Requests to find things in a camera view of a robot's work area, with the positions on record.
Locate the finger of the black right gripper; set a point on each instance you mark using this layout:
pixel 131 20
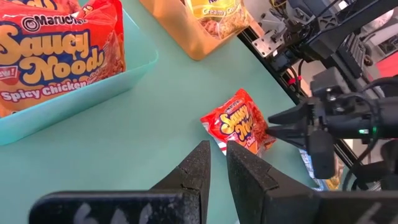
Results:
pixel 292 135
pixel 292 115

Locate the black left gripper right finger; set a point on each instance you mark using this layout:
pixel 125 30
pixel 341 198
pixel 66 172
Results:
pixel 252 193

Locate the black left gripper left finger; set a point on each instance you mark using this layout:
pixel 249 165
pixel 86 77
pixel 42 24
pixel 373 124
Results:
pixel 196 174

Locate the red Saucy Noods packet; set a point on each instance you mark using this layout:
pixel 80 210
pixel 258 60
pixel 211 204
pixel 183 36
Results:
pixel 56 59
pixel 236 124
pixel 37 3

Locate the yellow creamy chicken ramen packet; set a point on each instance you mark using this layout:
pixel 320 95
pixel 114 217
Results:
pixel 217 12

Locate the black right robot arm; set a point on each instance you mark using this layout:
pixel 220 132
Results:
pixel 388 115

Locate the metal mounting plate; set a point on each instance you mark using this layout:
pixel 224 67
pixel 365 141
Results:
pixel 265 46

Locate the green table mat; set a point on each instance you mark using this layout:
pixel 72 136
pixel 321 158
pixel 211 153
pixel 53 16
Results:
pixel 155 109

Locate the teal plastic bin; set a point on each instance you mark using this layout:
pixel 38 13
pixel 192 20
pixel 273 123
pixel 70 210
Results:
pixel 77 102

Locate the orange plastic bin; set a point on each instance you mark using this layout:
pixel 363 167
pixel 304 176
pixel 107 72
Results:
pixel 174 28

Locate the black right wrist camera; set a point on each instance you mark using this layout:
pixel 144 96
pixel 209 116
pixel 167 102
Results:
pixel 321 155

